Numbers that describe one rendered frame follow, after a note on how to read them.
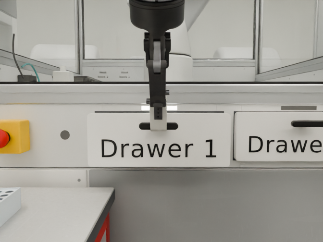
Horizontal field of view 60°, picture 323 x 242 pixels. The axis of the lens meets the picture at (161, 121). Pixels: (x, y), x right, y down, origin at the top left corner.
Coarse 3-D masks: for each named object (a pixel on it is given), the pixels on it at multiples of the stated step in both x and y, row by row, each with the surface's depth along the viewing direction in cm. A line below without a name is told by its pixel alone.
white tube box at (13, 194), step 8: (0, 192) 49; (8, 192) 49; (16, 192) 49; (0, 200) 44; (8, 200) 46; (16, 200) 49; (0, 208) 43; (8, 208) 46; (16, 208) 49; (0, 216) 43; (8, 216) 45; (0, 224) 43
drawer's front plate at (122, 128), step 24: (96, 120) 56; (120, 120) 56; (144, 120) 56; (168, 120) 56; (192, 120) 56; (216, 120) 56; (96, 144) 57; (120, 144) 57; (144, 144) 57; (168, 144) 57; (216, 144) 57
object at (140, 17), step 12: (132, 0) 36; (156, 0) 35; (180, 0) 36; (132, 12) 37; (144, 12) 35; (156, 12) 35; (168, 12) 35; (180, 12) 37; (144, 24) 36; (156, 24) 36; (168, 24) 36; (180, 24) 38; (156, 36) 37
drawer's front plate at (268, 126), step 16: (240, 112) 61; (256, 112) 61; (272, 112) 61; (288, 112) 61; (304, 112) 61; (320, 112) 61; (240, 128) 62; (256, 128) 62; (272, 128) 62; (288, 128) 62; (304, 128) 62; (320, 128) 62; (240, 144) 62; (256, 144) 62; (272, 144) 62; (288, 144) 62; (240, 160) 62; (256, 160) 62; (272, 160) 62; (288, 160) 62; (304, 160) 62; (320, 160) 62
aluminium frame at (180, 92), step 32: (0, 96) 63; (32, 96) 63; (64, 96) 63; (96, 96) 63; (128, 96) 63; (192, 96) 63; (224, 96) 63; (256, 96) 63; (288, 96) 63; (320, 96) 63
